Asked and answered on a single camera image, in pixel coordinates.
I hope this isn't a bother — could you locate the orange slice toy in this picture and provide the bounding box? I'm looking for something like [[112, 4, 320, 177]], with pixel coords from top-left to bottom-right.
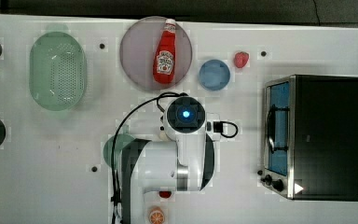
[[148, 207, 165, 224]]

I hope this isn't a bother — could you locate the small red toy tomato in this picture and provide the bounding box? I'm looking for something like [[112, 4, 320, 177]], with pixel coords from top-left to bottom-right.
[[158, 191, 172, 199]]

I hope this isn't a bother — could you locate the green mug with handle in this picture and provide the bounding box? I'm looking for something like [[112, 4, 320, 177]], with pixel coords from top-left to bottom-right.
[[103, 124, 134, 168]]

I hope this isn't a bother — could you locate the green oval colander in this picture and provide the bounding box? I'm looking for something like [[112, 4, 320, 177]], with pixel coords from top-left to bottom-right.
[[29, 24, 87, 111]]

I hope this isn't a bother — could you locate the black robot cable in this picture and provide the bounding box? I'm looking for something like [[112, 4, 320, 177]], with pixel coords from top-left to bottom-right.
[[110, 91, 189, 224]]

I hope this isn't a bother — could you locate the red ketchup bottle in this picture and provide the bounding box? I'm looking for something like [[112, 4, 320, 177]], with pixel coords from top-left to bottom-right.
[[153, 19, 176, 84]]

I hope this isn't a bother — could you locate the red toy strawberry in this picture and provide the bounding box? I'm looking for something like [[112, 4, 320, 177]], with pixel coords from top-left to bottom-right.
[[234, 51, 249, 68]]

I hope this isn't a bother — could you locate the grey round plate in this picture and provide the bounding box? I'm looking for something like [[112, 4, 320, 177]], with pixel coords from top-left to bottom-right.
[[119, 16, 192, 91]]

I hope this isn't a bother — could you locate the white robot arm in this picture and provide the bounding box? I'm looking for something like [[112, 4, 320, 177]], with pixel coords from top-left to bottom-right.
[[116, 96, 214, 224]]

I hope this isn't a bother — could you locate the blue cup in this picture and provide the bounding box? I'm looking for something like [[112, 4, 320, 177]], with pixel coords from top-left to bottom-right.
[[199, 60, 230, 91]]

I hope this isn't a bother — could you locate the silver black toaster oven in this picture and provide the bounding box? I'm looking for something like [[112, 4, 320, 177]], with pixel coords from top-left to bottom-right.
[[258, 75, 358, 202]]

